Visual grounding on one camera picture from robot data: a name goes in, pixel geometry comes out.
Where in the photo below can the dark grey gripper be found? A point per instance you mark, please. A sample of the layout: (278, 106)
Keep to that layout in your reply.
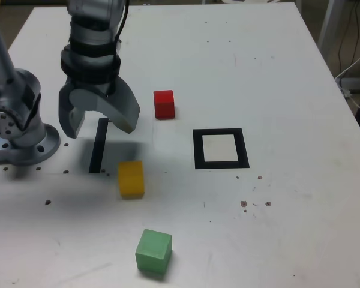
(93, 87)

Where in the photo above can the red cube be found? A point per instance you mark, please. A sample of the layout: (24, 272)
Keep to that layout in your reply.
(164, 105)

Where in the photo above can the yellow cube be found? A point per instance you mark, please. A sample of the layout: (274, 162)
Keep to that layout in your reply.
(131, 180)

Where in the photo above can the green cube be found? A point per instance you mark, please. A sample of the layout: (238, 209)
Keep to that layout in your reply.
(151, 252)

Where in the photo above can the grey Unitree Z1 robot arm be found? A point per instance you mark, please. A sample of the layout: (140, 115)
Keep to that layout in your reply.
(18, 81)

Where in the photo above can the black tape square outline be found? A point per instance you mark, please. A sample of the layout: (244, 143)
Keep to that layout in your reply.
(198, 150)

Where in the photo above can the black tape strip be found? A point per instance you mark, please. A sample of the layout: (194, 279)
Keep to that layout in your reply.
(98, 145)

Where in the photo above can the white metal post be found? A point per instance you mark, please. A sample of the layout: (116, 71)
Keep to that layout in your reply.
(330, 18)

